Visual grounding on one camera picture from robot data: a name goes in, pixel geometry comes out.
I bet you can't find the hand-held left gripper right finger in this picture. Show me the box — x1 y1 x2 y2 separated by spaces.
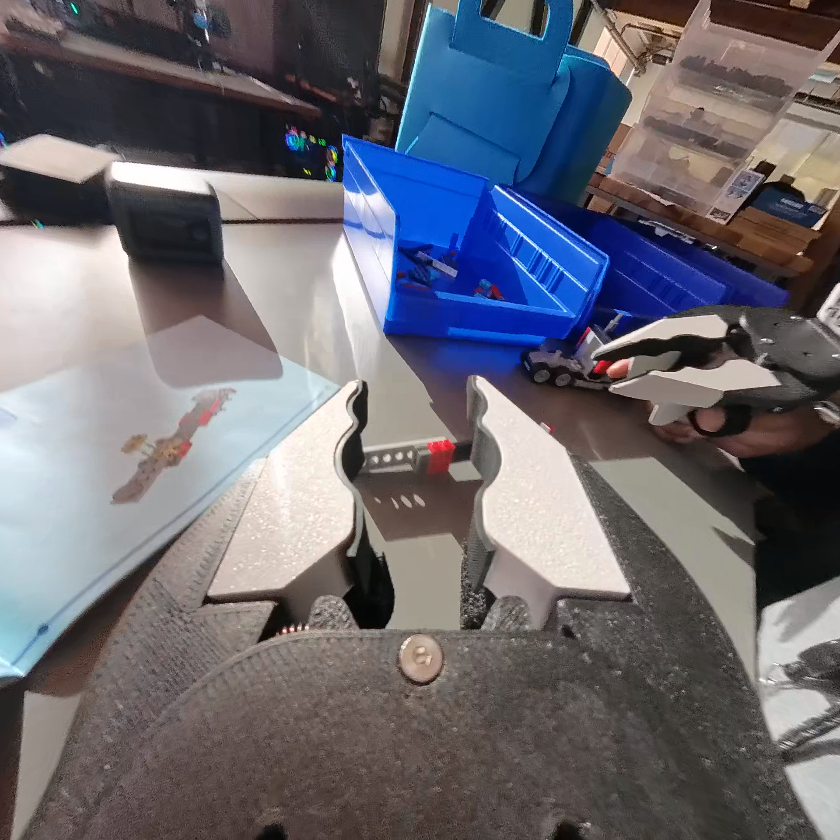
462 375 633 632

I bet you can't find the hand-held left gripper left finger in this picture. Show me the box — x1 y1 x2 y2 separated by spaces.
205 379 370 606

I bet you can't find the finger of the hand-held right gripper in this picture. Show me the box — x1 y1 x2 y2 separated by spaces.
591 314 746 370
607 357 785 429

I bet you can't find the grey toy brick truck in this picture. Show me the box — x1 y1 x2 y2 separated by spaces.
523 314 634 391

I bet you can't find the red grey toy brick model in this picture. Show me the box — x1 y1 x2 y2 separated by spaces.
363 438 475 476

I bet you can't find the grey desk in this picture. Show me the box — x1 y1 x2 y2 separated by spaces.
0 167 778 840

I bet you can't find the person's right hand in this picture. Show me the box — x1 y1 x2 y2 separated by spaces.
646 397 840 462

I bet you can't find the blue plastic bin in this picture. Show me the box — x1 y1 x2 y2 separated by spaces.
341 134 611 347
512 190 791 329

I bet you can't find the wooden side table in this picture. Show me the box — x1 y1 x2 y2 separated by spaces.
584 172 818 280

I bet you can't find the dark blue box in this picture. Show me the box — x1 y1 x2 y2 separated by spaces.
748 180 833 232

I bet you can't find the small white blue box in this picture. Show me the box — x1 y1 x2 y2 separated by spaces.
705 167 767 225

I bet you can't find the light blue instruction booklet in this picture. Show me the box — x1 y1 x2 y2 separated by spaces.
0 335 342 681

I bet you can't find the clear plastic drawer organizer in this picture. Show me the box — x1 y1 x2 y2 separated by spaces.
610 0 840 219

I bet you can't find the blue felt bag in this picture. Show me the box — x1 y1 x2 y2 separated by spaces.
394 0 634 206

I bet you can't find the dark grey box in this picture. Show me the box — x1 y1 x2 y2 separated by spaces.
104 159 226 265

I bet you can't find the glowing computer case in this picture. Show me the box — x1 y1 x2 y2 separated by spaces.
282 123 343 183

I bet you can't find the black flat device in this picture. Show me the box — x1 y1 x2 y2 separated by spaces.
0 133 127 225

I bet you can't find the black white braided cord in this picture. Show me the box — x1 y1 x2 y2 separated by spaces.
774 640 840 762

